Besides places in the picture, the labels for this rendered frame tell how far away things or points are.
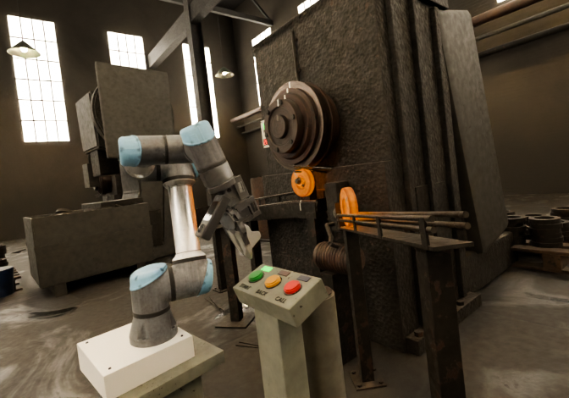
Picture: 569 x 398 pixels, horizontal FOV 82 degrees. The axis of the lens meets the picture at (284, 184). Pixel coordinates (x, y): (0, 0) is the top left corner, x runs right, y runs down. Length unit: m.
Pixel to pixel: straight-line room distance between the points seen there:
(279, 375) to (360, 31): 1.44
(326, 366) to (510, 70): 7.10
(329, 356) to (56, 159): 10.84
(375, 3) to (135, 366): 1.66
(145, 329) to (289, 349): 0.54
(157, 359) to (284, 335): 0.49
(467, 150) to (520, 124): 5.33
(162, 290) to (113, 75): 3.30
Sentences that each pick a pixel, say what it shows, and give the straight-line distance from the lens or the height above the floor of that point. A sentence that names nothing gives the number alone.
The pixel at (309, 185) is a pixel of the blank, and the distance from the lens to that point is 1.73.
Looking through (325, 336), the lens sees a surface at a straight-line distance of 0.98.
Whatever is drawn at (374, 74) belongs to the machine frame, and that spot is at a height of 1.27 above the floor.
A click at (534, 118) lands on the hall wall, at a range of 7.49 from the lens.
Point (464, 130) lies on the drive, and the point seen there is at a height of 1.00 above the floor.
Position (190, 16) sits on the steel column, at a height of 5.13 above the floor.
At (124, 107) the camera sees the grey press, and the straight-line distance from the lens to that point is 4.14.
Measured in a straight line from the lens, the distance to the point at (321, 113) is 1.63.
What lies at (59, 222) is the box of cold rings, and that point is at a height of 0.67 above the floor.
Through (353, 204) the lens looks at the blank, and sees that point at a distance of 1.25.
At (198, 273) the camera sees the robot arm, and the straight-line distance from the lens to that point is 1.19.
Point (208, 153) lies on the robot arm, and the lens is 0.78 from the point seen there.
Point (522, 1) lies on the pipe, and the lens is 7.11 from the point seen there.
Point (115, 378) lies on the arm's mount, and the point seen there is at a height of 0.35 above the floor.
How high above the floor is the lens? 0.86
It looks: 2 degrees down
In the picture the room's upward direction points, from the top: 7 degrees counter-clockwise
